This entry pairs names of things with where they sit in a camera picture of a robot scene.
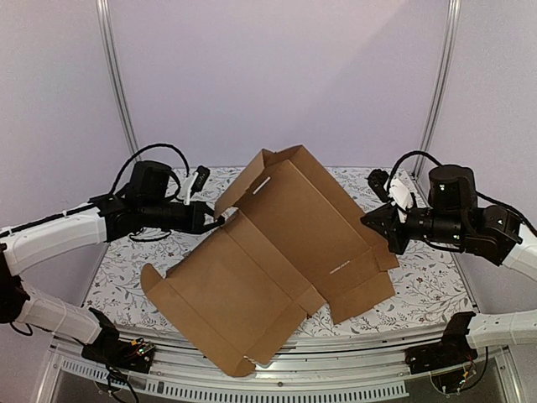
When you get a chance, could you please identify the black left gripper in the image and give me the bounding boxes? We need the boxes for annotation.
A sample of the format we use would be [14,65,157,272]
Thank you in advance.
[142,199,226,235]

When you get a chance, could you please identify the brown cardboard box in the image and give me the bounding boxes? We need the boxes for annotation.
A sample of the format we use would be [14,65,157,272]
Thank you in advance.
[140,145,399,377]

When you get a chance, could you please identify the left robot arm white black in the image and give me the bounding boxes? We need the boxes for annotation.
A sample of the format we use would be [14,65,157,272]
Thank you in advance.
[1,160,225,364]

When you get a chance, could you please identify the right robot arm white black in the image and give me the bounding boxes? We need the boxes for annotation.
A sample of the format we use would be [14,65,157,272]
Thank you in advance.
[361,165,536,366]

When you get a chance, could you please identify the floral patterned table mat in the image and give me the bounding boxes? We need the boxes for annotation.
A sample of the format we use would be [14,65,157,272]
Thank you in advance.
[81,165,475,337]

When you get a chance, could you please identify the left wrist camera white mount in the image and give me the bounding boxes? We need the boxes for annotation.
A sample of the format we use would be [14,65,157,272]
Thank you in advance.
[179,165,211,206]

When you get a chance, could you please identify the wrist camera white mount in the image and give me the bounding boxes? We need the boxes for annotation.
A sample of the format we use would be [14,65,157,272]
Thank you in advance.
[179,165,211,206]
[368,169,416,223]

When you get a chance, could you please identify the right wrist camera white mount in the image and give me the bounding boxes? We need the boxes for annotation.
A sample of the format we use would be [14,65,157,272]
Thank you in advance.
[368,169,416,223]

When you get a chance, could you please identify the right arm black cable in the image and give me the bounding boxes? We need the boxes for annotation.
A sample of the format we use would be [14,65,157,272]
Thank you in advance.
[388,149,537,236]

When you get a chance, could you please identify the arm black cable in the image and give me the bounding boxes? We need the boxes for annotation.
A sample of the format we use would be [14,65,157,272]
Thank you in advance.
[388,149,537,236]
[112,143,190,196]

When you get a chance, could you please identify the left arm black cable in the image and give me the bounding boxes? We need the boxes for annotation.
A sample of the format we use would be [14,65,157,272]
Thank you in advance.
[112,143,190,196]

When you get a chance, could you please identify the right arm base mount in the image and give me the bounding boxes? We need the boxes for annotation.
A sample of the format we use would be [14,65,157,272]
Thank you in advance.
[404,311,489,395]

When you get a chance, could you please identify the aluminium front rail base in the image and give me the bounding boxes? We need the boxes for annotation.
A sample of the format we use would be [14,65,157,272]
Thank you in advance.
[34,326,525,402]

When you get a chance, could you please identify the left aluminium frame post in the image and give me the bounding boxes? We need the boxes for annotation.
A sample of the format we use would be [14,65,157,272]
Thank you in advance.
[95,0,140,156]

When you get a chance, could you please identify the aluminium frame post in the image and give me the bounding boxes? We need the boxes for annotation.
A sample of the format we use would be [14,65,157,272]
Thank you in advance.
[419,0,461,153]
[95,0,140,156]

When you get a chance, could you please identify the right aluminium frame post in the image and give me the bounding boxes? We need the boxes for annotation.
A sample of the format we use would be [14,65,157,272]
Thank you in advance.
[419,0,461,153]

